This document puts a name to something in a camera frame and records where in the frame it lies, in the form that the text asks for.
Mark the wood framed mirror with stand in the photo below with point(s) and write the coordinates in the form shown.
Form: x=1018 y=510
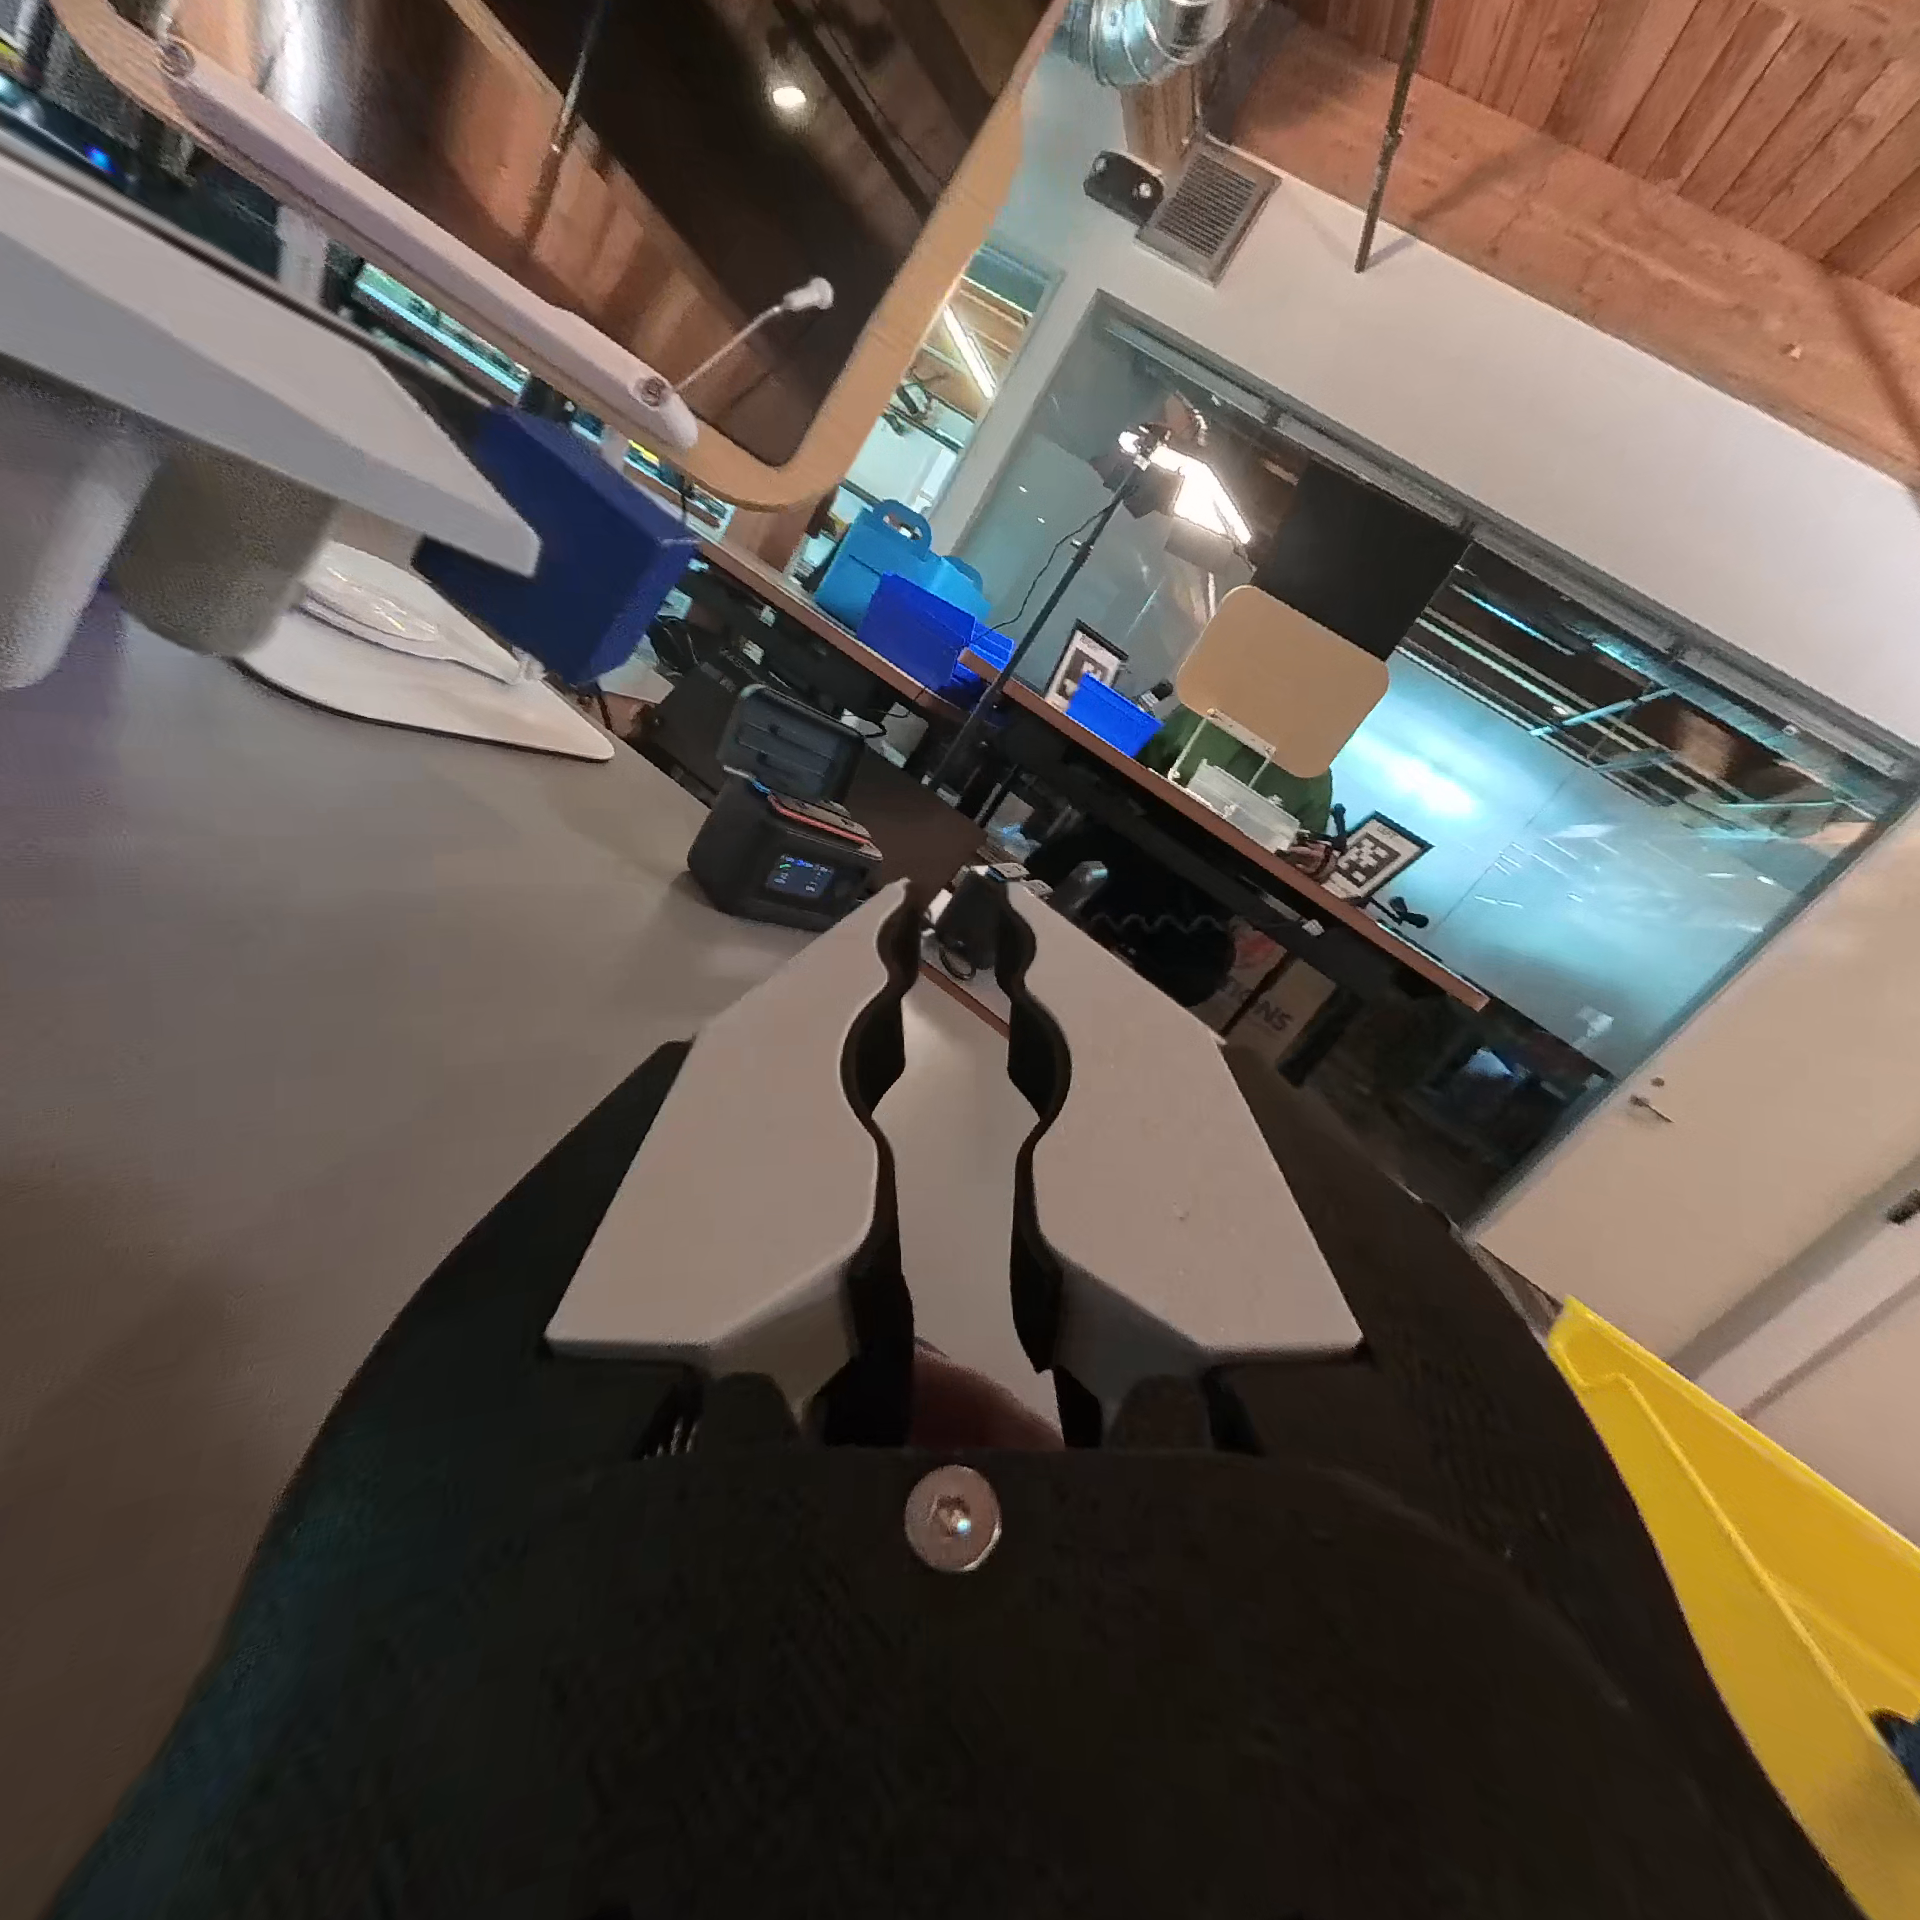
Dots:
x=675 y=182

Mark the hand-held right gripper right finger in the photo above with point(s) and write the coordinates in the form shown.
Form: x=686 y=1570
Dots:
x=1198 y=1200

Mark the wood edged desk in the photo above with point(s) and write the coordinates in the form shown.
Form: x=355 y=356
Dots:
x=1394 y=951

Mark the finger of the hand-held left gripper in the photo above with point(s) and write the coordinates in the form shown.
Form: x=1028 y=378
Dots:
x=164 y=558
x=180 y=332

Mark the studio light on stand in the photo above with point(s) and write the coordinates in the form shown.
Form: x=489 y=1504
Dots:
x=1142 y=466

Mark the black charger case with display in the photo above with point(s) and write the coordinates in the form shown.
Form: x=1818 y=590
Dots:
x=737 y=863

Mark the cardboard box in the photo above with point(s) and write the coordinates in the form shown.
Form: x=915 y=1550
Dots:
x=1291 y=1021

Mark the black white marker sign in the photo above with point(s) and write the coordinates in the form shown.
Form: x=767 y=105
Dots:
x=1087 y=669
x=1377 y=857

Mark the dark blue block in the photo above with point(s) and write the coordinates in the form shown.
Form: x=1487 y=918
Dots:
x=568 y=558

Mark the blue plastic bin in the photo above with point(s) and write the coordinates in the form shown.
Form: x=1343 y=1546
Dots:
x=1118 y=721
x=922 y=633

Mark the white door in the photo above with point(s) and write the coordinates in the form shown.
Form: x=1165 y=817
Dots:
x=1725 y=1172

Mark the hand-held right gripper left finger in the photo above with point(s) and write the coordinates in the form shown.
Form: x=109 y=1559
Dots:
x=718 y=1188

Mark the black wall panel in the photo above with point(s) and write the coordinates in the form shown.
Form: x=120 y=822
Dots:
x=1366 y=558

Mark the light blue carry case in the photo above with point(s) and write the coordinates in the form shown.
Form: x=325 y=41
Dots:
x=868 y=558

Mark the small black device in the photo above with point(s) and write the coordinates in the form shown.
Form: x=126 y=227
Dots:
x=976 y=918

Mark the wall vent grille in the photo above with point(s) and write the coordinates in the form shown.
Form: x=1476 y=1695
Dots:
x=1209 y=210

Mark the yellow plastic bin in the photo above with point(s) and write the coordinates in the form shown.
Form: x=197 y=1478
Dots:
x=1770 y=1622

